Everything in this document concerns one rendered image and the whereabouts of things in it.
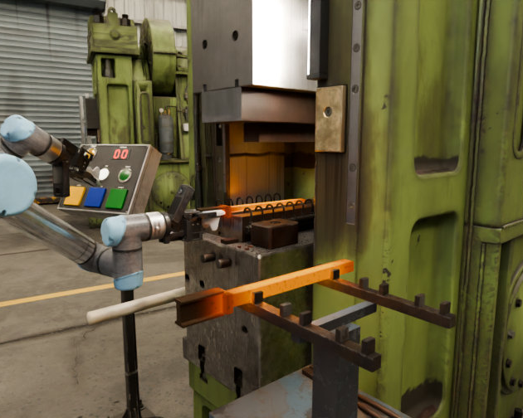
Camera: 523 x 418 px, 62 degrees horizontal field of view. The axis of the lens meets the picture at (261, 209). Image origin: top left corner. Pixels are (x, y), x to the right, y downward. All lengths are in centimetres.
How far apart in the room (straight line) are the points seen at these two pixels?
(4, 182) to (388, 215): 83
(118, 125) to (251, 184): 461
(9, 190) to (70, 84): 831
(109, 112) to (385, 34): 523
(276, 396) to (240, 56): 87
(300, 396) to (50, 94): 849
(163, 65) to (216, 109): 486
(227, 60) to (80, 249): 66
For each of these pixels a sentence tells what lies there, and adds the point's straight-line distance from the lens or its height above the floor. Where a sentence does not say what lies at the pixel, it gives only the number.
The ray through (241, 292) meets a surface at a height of 95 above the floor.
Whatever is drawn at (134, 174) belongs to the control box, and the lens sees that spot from 163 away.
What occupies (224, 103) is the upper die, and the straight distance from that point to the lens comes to 132.
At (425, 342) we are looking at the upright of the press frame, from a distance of 155.
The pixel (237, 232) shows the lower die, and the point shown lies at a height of 94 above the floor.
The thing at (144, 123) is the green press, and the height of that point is 142.
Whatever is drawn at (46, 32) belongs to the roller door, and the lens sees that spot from 931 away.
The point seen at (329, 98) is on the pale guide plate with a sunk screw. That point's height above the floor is 133.
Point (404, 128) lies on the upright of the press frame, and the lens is 114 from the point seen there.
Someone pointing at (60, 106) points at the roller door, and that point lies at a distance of 914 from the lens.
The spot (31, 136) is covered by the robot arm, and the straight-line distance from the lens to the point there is 134.
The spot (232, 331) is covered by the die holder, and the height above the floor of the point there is 66.
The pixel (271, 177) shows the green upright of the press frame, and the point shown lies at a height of 107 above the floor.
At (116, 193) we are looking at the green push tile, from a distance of 163.
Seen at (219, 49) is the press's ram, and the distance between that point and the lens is 136.
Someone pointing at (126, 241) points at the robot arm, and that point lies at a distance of 114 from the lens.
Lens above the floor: 122
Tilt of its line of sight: 9 degrees down
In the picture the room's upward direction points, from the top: straight up
